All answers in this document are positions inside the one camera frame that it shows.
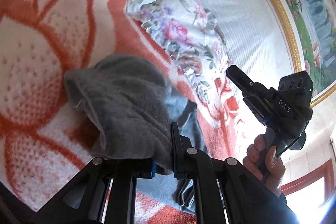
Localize floral pillow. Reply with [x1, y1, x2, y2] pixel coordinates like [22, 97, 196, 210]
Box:
[127, 0, 233, 104]

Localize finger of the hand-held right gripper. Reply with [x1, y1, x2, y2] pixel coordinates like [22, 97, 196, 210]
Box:
[226, 65, 255, 94]

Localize red wooden door frame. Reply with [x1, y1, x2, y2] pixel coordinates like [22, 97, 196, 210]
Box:
[280, 158, 336, 209]

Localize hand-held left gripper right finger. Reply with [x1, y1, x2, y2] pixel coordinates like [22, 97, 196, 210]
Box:
[170, 122, 298, 224]

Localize person's right hand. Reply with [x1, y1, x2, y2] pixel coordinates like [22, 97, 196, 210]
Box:
[243, 134, 286, 198]

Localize gold framed wall picture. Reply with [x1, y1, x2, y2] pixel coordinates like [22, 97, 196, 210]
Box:
[232, 0, 336, 108]

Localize orange and white blanket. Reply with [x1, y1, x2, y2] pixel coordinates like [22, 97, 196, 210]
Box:
[0, 0, 253, 224]

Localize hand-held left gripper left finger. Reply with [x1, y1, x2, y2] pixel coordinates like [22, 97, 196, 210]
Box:
[29, 156, 158, 224]

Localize grey pants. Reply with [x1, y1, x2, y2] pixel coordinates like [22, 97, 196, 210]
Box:
[64, 54, 211, 215]

